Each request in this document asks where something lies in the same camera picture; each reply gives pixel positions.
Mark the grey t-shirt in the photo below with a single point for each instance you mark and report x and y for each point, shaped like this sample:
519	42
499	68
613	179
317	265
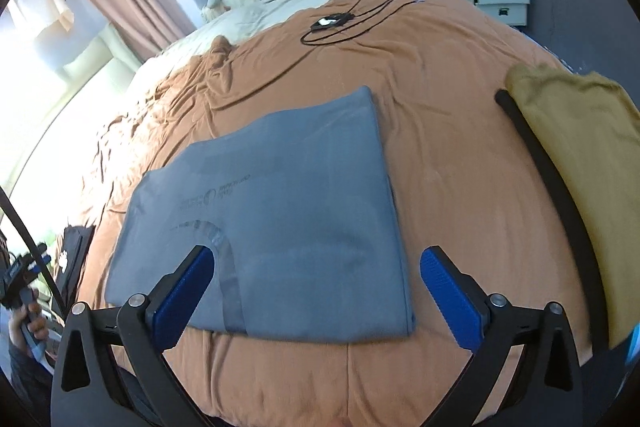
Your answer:
299	213

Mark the folded black garment under mustard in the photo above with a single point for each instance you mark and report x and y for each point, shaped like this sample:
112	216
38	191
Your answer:
574	227

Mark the cream bed sheet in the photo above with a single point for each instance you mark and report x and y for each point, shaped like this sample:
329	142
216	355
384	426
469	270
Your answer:
236	25

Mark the folded black garment with print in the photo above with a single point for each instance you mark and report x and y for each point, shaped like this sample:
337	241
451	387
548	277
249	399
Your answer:
71	260

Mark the black device with cable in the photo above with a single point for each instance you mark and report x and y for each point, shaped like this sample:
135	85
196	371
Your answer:
341	27

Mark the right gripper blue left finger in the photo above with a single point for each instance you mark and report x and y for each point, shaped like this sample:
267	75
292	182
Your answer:
175	297

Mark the orange-brown bed blanket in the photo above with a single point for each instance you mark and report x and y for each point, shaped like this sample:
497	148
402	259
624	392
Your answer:
461	176

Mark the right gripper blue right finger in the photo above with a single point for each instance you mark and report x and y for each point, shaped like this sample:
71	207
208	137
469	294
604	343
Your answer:
458	297

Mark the left hand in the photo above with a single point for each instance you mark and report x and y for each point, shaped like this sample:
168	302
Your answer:
28	317

